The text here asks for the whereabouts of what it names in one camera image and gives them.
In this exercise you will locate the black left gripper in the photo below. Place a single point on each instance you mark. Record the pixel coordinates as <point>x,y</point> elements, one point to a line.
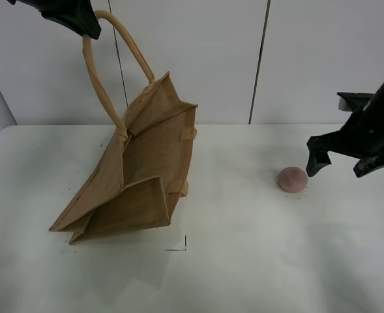
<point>76,15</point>

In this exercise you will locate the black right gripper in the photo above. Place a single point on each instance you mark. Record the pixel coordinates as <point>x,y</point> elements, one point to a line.
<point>362,135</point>

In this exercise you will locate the brown linen tote bag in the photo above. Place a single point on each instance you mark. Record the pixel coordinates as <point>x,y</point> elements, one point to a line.
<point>143,172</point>

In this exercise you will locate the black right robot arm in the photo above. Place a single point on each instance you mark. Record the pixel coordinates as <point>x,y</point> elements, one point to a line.
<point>361,137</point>

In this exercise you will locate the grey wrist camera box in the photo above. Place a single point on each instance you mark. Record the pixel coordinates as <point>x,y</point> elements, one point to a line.
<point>353,102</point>

